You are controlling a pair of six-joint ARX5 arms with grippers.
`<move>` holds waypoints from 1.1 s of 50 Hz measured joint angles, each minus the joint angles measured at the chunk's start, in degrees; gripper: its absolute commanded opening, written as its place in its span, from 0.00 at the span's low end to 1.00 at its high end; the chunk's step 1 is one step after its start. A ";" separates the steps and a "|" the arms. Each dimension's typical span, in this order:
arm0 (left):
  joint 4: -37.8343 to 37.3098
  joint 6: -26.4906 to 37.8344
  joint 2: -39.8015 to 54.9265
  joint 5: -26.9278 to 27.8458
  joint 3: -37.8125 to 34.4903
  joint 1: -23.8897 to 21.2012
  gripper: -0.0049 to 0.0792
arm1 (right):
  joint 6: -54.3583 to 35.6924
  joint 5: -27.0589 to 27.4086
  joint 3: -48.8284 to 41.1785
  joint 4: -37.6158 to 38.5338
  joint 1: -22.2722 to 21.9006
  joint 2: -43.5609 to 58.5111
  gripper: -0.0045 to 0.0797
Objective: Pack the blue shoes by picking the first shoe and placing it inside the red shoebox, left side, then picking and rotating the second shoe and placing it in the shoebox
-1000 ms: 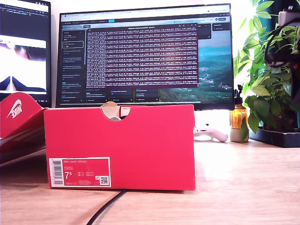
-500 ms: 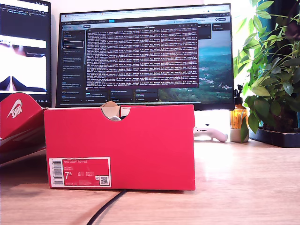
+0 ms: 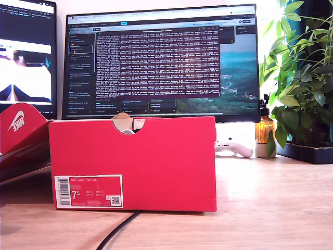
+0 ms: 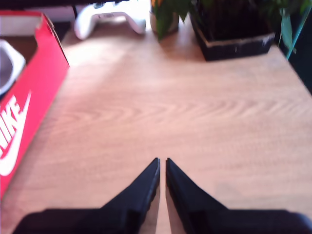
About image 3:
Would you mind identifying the small white pot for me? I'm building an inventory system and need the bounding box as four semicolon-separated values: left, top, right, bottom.
254;142;278;159

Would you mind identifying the red Nike shoebox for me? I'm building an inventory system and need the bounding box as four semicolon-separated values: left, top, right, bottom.
0;102;217;213

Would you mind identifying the white game controller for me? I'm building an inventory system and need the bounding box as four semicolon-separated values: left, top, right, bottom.
215;137;254;158

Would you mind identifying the amber pump bottle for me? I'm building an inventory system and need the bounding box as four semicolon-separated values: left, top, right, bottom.
255;94;276;144

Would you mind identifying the narrow black computer monitor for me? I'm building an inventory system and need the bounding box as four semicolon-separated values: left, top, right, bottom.
0;0;58;120

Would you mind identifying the green leafy houseplant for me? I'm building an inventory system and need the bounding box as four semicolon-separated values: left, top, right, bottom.
260;0;333;159

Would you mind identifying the black plant tray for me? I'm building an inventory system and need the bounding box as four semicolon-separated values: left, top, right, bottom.
276;142;333;165

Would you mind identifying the wide black computer monitor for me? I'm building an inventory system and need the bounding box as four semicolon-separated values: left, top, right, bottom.
61;4;261;123

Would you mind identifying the black table cable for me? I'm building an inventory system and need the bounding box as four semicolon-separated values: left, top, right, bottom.
95;211;141;250

